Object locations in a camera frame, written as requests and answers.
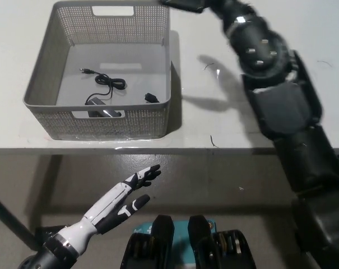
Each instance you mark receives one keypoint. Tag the white and black left hand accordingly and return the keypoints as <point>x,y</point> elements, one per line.
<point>110,204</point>

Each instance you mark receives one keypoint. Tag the grey perforated plastic basket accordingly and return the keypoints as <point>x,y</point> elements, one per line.
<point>51,81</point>

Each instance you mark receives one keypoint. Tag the dark metal table leg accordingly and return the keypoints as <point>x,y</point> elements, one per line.
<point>15,221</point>

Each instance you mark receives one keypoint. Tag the white and black right hand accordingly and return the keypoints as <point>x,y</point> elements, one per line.
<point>186,4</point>

